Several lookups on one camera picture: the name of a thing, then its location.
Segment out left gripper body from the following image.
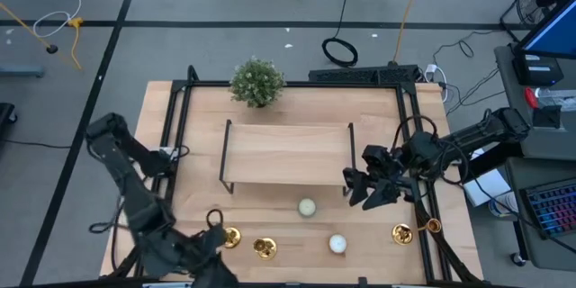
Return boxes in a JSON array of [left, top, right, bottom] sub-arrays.
[[177, 223, 231, 267]]

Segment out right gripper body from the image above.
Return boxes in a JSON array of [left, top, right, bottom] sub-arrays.
[[366, 148, 419, 202]]

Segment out short gold candlestick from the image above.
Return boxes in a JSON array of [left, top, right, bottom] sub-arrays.
[[223, 227, 243, 250]]

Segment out tall gold candlestick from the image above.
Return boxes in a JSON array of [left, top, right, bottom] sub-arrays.
[[391, 217, 444, 247], [252, 237, 279, 261]]

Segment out white candle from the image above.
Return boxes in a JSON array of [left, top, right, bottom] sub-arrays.
[[328, 233, 348, 255], [297, 197, 318, 218]]

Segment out white box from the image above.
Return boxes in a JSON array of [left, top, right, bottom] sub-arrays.
[[463, 168, 512, 208]]

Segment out white power adapter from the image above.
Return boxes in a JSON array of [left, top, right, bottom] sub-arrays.
[[422, 62, 450, 104]]

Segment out white and blue roll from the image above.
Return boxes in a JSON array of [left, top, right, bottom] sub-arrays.
[[488, 191, 518, 218]]

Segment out grey desk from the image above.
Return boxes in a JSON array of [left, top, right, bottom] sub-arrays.
[[493, 43, 576, 161], [503, 156, 576, 274]]

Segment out artificial plant in black pot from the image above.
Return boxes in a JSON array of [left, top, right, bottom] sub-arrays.
[[229, 56, 287, 109]]

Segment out small black box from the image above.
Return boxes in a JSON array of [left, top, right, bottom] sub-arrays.
[[532, 104, 563, 130]]

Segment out backlit rainbow keyboard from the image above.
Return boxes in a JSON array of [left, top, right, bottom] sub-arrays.
[[519, 177, 576, 240]]

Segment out black box device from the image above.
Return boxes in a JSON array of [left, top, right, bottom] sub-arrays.
[[511, 51, 565, 87]]

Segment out clear plastic bag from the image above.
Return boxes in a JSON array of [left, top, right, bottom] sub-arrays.
[[535, 87, 576, 112]]

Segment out monitor with blue screen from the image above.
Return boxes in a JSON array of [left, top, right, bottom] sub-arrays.
[[515, 0, 576, 60]]

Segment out black floor fan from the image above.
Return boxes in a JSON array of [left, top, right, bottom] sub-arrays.
[[499, 0, 576, 41]]

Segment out black chair base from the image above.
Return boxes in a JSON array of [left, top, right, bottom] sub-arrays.
[[0, 102, 18, 128]]

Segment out grey floor bar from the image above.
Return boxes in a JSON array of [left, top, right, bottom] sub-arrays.
[[0, 65, 45, 78]]

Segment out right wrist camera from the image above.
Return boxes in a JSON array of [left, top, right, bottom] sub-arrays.
[[362, 143, 393, 168]]

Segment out wooden shelf black metal frame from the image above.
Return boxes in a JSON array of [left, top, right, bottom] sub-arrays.
[[219, 115, 359, 195]]

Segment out coiled black cable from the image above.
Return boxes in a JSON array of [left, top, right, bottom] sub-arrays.
[[320, 0, 360, 68]]

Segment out red handled tool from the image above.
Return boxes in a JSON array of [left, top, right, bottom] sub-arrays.
[[524, 86, 540, 110]]

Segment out long yellow cable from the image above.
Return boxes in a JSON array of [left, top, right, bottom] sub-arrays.
[[392, 0, 428, 65]]

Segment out thin black floor cable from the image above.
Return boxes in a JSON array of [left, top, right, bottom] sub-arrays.
[[0, 138, 72, 150]]

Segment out yellow cable with plug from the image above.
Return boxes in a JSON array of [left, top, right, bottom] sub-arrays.
[[0, 2, 86, 72]]

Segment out white floor cable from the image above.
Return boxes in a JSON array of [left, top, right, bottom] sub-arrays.
[[31, 0, 83, 40]]

